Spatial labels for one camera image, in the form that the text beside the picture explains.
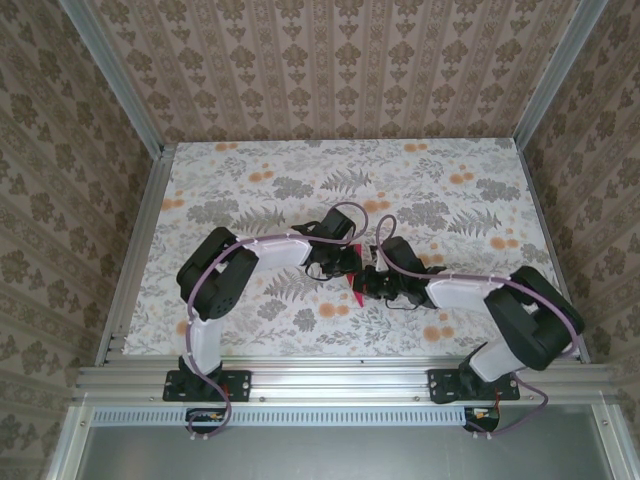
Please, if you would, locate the pink paper sheet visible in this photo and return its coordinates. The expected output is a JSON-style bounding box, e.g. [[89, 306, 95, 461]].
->
[[344, 243, 370, 307]]

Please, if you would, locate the floral patterned tablecloth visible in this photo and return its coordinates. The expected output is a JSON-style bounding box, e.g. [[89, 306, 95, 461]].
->
[[122, 141, 586, 357]]

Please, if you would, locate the black connector board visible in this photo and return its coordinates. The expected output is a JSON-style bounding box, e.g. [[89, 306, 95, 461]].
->
[[185, 407, 227, 435], [463, 405, 502, 432]]

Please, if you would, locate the grey metal panel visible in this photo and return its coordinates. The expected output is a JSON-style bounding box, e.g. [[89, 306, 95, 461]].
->
[[47, 405, 640, 480]]

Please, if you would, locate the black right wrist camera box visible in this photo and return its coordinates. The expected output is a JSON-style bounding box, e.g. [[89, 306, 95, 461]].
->
[[382, 237, 422, 275]]

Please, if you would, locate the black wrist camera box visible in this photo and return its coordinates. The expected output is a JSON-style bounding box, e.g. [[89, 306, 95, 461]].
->
[[382, 237, 422, 275], [319, 208, 357, 242]]

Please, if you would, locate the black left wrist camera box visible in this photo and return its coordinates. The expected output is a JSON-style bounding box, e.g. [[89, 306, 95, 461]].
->
[[319, 208, 357, 242]]

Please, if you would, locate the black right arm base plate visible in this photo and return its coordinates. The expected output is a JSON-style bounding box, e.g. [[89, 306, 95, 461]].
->
[[428, 367, 521, 405]]

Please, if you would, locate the long aluminium frame rail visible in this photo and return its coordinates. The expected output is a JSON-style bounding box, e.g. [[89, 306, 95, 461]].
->
[[72, 362, 621, 404]]

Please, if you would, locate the white slotted cable duct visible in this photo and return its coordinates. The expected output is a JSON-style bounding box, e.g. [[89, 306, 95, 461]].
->
[[92, 405, 501, 425]]

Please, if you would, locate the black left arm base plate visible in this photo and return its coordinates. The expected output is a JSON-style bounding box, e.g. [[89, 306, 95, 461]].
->
[[164, 368, 254, 403]]

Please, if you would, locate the aluminium table side rail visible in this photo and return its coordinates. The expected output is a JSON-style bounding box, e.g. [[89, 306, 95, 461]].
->
[[94, 143, 176, 369], [517, 142, 594, 364]]

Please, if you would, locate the aluminium frame post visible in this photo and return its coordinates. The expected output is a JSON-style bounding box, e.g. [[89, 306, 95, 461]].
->
[[514, 0, 601, 151], [58, 0, 169, 159]]

